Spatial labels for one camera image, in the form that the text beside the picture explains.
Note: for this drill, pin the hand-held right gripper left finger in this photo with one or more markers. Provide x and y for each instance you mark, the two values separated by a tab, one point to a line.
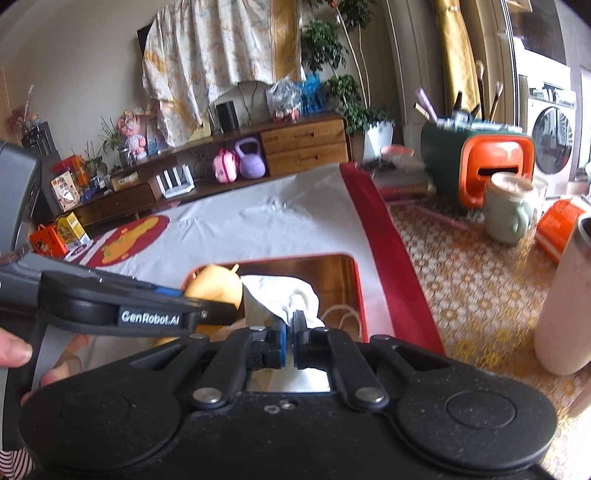
277	344

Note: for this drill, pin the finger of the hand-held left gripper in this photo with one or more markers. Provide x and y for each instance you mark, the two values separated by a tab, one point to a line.
217	311
166	291

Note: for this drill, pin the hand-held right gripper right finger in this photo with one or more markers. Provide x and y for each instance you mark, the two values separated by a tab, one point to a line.
300	341

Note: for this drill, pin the white cloth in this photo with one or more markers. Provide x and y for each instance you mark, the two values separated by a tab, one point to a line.
272	295

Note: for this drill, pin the red tin box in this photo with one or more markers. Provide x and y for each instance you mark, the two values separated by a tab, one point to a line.
341	281

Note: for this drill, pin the person's left forearm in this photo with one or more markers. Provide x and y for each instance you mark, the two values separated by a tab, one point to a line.
11	466

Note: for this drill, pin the person's left hand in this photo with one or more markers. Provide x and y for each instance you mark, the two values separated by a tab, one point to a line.
16	353

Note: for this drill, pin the red gift bag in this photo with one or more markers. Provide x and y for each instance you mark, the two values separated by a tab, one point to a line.
46	242

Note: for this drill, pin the yellow carton box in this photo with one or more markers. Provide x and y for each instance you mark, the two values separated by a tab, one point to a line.
71	230

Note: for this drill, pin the wooden television cabinet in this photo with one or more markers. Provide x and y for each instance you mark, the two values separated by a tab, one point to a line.
138	198

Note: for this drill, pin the black cabinet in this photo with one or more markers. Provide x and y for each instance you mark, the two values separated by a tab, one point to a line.
46	205

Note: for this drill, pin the white router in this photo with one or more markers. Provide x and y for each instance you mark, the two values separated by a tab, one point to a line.
175	187

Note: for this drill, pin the white yellow snack box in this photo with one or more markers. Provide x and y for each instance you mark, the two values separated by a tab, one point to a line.
63	191

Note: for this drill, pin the orange red box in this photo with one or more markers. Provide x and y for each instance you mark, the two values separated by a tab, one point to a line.
74	166

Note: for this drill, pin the pink small backpack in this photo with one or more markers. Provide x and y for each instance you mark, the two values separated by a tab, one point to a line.
225	168

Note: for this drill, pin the small potted plant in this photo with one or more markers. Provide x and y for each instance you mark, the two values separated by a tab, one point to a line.
124	157

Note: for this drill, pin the purple kettlebell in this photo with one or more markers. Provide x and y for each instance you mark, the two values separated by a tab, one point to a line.
251	164

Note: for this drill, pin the pink plush doll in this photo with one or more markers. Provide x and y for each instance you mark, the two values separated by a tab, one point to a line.
131	134

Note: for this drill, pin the black coffee machine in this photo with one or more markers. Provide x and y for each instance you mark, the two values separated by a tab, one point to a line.
39	141

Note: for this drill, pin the wooden drawer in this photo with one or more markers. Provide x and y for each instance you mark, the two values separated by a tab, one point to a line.
304	136
307	159

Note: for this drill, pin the stack of books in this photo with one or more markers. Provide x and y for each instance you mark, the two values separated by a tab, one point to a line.
397	184

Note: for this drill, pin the black speaker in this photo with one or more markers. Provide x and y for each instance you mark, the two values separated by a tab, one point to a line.
227	115

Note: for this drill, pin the dried flower vase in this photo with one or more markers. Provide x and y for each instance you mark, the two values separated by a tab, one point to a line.
25	117

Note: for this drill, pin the white scallop shaped ornament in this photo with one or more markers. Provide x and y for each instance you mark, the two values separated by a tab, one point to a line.
256	106

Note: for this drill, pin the pink bowl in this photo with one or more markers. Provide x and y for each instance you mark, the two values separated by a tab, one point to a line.
397	151

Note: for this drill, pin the clear plastic bag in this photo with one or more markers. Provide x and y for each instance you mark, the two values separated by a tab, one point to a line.
282	99

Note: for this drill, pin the green orange storage box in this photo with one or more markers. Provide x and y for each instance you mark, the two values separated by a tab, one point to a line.
438	157

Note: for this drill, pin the pale green mug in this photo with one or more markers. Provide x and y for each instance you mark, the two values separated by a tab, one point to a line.
503	217

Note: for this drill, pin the floral cream sheet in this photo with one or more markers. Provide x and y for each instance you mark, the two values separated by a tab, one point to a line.
207	55

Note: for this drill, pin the black television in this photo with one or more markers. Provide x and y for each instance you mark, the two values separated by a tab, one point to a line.
142	39

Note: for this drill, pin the orange packet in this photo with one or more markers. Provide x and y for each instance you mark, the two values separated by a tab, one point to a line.
554	226

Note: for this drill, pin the tall potted plant white pot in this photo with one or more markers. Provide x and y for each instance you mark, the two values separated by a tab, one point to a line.
323	46

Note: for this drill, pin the white standing air conditioner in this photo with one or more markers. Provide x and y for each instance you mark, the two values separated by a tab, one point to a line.
415	55

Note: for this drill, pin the short wooden brush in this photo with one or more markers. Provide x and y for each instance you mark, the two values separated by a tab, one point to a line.
495	99

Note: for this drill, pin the long wooden brush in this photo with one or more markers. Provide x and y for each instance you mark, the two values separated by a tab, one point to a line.
480	87

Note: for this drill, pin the white washing machine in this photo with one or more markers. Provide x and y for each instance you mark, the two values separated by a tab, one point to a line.
551	134

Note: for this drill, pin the yellow curtain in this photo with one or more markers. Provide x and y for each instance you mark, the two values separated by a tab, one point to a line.
457	55

